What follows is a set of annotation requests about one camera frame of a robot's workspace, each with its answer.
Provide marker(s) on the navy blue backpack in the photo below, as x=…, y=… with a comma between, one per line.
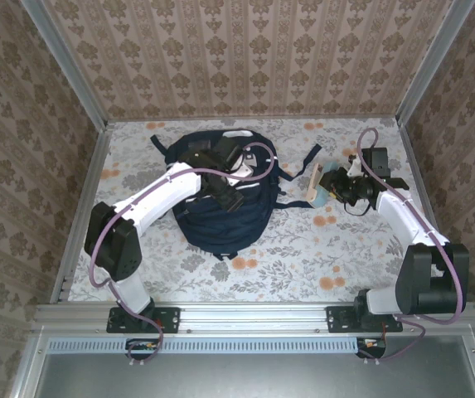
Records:
x=224, y=232

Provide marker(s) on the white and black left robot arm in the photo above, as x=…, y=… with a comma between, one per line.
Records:
x=158, y=195

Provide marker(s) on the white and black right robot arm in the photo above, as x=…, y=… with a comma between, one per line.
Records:
x=423, y=278

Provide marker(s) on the floral table cover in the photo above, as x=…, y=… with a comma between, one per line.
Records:
x=282, y=273

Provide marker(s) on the grey metal sheet panel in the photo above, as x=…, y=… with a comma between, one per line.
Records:
x=253, y=377

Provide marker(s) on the aluminium side rail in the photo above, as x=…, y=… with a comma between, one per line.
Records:
x=421, y=178
x=92, y=178

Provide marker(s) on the aluminium corner post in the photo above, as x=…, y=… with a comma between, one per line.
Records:
x=65, y=62
x=432, y=58

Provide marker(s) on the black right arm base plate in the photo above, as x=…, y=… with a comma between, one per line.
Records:
x=336, y=319

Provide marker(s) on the aluminium front rail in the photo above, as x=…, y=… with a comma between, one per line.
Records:
x=253, y=317

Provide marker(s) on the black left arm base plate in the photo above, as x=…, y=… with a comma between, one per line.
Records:
x=171, y=319

